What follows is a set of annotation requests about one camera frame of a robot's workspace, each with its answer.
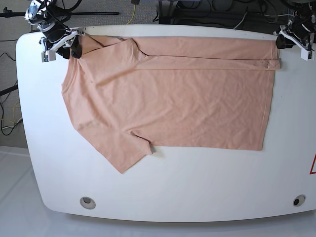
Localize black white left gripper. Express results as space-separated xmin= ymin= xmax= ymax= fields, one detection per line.
xmin=274 ymin=21 xmax=315 ymax=51

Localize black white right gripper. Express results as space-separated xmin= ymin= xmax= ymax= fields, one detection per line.
xmin=39 ymin=27 xmax=85 ymax=59

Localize peach pink T-shirt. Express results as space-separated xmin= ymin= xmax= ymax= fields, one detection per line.
xmin=62 ymin=36 xmax=280 ymax=173

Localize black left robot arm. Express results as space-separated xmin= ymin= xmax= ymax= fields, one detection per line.
xmin=274 ymin=0 xmax=316 ymax=61

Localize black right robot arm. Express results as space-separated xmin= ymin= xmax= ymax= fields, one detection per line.
xmin=25 ymin=0 xmax=84 ymax=62

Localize red triangle sticker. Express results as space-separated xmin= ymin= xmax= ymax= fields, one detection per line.
xmin=310 ymin=155 xmax=316 ymax=175

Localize left table grommet hole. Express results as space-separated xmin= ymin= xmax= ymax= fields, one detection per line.
xmin=79 ymin=197 xmax=96 ymax=210

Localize table grommet hole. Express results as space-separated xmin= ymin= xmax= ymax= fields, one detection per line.
xmin=293 ymin=195 xmax=306 ymax=207
xmin=79 ymin=197 xmax=96 ymax=210

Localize right table grommet hole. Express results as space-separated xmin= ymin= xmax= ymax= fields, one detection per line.
xmin=293 ymin=195 xmax=306 ymax=207

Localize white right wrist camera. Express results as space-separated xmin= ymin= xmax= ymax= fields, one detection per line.
xmin=41 ymin=50 xmax=56 ymax=62

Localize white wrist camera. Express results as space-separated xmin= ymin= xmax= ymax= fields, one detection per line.
xmin=41 ymin=50 xmax=56 ymax=62
xmin=301 ymin=50 xmax=315 ymax=61

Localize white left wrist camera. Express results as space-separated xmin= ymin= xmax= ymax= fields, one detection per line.
xmin=301 ymin=50 xmax=315 ymax=61

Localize tangled black cables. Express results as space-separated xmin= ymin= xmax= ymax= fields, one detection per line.
xmin=152 ymin=0 xmax=292 ymax=33

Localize white cable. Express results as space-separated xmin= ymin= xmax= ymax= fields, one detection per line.
xmin=233 ymin=11 xmax=249 ymax=30

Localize yellow cable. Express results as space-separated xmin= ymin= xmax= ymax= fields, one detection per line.
xmin=126 ymin=4 xmax=137 ymax=25

